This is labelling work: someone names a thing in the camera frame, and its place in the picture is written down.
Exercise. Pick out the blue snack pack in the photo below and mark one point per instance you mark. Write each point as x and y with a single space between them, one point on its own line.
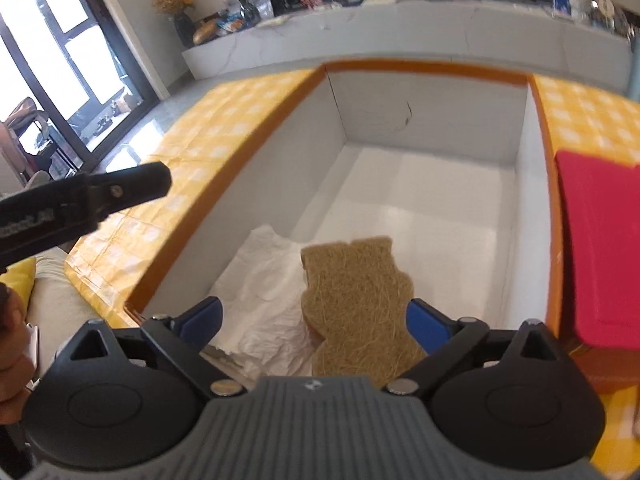
232 22

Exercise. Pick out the yellow cushion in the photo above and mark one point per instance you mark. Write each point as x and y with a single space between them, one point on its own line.
17 280

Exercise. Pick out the beige sofa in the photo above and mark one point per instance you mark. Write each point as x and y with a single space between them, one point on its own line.
55 300

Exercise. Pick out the person's left hand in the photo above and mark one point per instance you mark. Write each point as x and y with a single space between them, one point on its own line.
10 345

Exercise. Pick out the yellow checked tablecloth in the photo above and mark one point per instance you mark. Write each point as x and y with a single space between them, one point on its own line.
215 125

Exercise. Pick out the brown loofah sponge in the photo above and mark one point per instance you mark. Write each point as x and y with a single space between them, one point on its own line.
350 290

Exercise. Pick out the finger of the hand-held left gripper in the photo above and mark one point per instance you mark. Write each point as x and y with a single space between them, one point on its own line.
140 182

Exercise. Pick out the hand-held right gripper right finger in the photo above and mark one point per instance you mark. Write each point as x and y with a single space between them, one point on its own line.
425 324

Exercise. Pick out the dark vase with dried flowers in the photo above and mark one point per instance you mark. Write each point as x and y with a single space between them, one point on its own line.
182 27

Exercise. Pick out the brown bread loaf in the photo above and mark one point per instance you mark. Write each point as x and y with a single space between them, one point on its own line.
205 32

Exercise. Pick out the white storage box orange rim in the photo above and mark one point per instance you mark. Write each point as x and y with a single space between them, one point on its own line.
425 200

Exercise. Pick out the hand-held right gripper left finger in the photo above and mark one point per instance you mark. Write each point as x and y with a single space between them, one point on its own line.
202 319

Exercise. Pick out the red cloth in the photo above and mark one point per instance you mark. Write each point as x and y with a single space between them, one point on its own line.
600 240

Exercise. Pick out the white marble counter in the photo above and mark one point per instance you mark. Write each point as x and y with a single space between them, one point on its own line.
400 30

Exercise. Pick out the black framed glass door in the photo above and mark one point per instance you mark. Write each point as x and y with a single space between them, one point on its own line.
116 50

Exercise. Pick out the round white ornament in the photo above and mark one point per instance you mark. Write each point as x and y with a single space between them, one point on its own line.
606 2

